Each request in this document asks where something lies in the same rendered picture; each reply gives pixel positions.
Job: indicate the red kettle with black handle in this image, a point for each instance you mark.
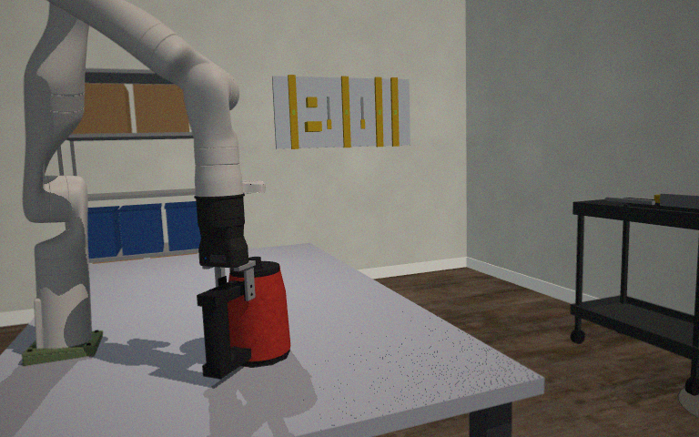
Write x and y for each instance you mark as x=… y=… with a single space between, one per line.
x=252 y=333

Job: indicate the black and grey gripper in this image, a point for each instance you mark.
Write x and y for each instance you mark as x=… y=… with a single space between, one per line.
x=220 y=208

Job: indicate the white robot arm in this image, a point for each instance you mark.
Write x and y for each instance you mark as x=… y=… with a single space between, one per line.
x=54 y=96

